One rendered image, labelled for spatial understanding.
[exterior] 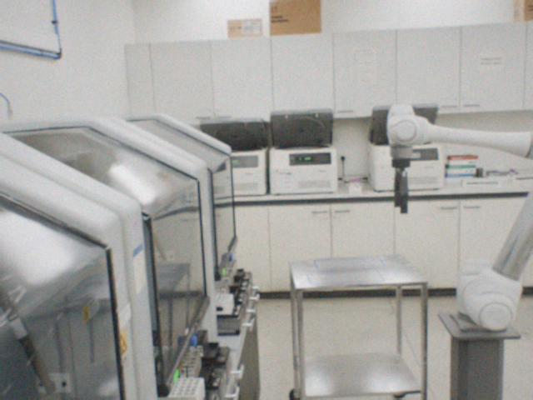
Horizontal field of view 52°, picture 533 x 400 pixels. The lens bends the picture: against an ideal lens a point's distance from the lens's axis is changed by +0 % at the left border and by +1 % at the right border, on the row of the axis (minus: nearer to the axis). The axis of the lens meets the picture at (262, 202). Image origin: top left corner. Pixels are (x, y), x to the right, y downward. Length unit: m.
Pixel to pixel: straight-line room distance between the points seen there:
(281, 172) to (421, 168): 1.12
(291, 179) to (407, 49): 1.43
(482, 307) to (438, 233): 2.55
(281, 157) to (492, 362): 2.58
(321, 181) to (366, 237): 0.59
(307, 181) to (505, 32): 1.98
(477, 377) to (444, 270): 2.34
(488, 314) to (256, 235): 2.73
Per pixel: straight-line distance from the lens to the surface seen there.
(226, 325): 2.23
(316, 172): 4.44
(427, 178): 4.56
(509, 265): 2.17
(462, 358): 2.45
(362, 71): 4.71
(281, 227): 4.50
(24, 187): 1.05
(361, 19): 5.10
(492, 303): 2.13
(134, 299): 1.18
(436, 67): 4.82
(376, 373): 2.93
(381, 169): 4.48
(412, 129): 2.00
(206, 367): 1.82
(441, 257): 4.71
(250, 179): 4.45
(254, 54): 4.71
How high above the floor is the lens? 1.63
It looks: 10 degrees down
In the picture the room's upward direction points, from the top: 3 degrees counter-clockwise
